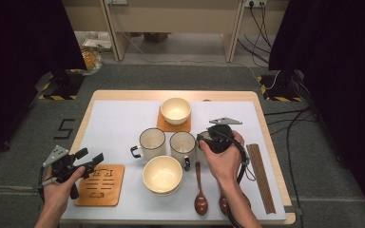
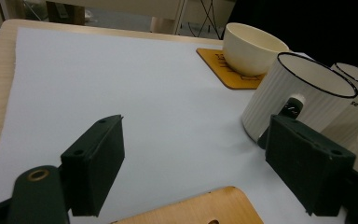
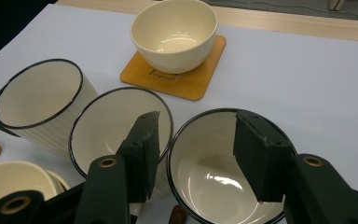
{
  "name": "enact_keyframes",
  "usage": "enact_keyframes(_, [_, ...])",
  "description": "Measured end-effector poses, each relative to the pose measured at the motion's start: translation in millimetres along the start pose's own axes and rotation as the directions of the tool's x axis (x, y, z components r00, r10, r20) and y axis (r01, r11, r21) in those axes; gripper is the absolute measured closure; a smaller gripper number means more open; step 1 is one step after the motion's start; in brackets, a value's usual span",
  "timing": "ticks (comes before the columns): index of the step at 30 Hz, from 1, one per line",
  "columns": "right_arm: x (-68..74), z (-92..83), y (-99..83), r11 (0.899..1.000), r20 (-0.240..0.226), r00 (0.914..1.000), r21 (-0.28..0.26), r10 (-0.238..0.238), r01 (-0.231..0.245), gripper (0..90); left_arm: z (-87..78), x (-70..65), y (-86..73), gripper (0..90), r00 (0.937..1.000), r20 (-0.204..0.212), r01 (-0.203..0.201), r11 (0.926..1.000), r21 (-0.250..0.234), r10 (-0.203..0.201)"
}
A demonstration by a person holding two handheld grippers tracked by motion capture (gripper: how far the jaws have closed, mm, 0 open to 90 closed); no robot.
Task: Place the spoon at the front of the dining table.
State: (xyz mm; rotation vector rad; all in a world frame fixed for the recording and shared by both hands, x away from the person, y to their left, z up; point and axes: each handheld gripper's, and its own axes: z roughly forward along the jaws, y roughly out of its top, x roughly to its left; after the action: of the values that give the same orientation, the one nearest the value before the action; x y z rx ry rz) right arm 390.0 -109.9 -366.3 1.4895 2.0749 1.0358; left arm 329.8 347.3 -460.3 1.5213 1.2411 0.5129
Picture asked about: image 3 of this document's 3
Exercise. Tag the dark wooden spoon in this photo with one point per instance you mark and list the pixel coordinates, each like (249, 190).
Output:
(177, 216)

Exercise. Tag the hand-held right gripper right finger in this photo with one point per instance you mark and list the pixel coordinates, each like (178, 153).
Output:
(261, 155)

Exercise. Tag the white table mat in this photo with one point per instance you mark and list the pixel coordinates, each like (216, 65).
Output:
(292, 77)

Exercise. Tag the cream ceramic bowl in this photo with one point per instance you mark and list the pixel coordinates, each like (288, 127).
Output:
(174, 31)
(62, 183)
(12, 180)

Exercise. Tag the white mug with black rim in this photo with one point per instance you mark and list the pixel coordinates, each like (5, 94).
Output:
(40, 93)
(105, 124)
(205, 149)

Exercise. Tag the black curtain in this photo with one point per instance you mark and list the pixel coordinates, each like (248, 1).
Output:
(0, 25)

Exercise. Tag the beige wooden desk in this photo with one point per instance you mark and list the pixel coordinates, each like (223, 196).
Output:
(336, 4)

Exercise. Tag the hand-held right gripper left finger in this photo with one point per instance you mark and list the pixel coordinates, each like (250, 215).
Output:
(141, 155)

